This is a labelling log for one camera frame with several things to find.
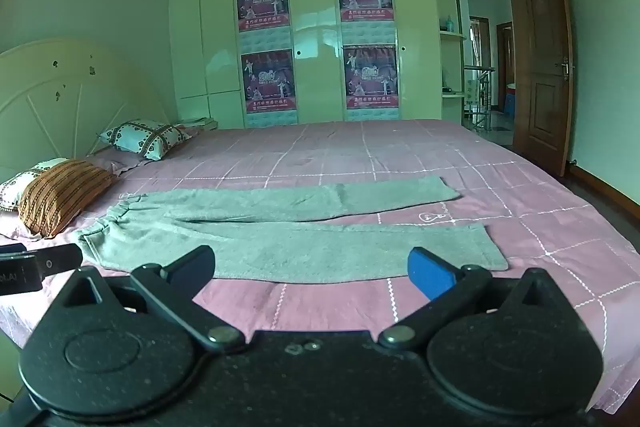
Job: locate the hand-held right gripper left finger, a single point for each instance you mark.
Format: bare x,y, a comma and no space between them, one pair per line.
192,268

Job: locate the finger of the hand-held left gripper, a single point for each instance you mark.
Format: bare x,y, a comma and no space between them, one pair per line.
60,259

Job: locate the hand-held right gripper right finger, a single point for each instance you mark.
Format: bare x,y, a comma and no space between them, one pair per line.
430,272

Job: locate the grey pants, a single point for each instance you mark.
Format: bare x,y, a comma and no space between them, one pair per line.
300,247

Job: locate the orange striped pillow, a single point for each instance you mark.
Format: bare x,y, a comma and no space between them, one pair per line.
65,192

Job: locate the white patterned pillow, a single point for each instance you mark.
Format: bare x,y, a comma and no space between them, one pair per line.
142,136
15,187

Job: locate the bed with pink checked sheet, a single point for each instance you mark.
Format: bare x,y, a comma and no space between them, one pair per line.
350,152

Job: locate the cream headboard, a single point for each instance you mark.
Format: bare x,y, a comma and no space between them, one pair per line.
55,107

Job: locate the red and blue bucket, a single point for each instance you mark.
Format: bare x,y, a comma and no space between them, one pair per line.
509,99

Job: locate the corner shelf unit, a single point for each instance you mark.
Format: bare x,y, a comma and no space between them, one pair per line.
450,37

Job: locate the brown wooden door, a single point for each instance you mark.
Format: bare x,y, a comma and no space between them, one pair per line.
545,57

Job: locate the teal bottle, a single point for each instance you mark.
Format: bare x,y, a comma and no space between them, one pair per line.
449,25

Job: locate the cream wardrobe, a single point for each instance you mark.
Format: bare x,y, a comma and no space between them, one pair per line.
310,7

